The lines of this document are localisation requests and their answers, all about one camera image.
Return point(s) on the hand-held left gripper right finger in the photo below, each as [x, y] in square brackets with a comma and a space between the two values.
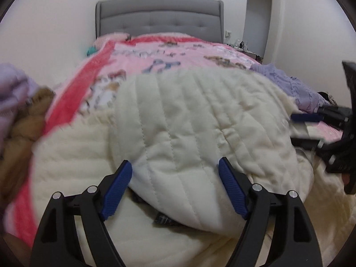
[233, 189]

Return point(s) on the teal plush toy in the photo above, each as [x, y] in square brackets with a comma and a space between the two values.
[91, 50]

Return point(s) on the grey nightstand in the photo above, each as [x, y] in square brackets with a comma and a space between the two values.
[253, 55]

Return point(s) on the white wall socket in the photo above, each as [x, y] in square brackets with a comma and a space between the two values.
[228, 34]

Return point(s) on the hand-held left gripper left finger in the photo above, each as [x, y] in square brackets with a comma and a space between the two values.
[116, 192]

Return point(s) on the brown fleece jacket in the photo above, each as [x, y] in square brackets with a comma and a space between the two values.
[22, 133]

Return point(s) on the cream quilted hooded jacket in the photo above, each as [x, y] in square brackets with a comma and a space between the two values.
[180, 116]

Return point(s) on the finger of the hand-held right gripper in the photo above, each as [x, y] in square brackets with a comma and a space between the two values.
[308, 142]
[306, 117]

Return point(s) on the lavender puffer jacket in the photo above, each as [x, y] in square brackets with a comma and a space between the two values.
[14, 86]

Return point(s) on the pink pillow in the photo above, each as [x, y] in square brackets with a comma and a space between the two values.
[111, 37]

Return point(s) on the pink bear printed blanket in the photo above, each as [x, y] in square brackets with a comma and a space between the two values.
[133, 55]

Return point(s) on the purple knit sweater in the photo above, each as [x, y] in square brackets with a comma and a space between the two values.
[292, 86]

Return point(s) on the grey upholstered headboard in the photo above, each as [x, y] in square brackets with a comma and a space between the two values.
[158, 19]

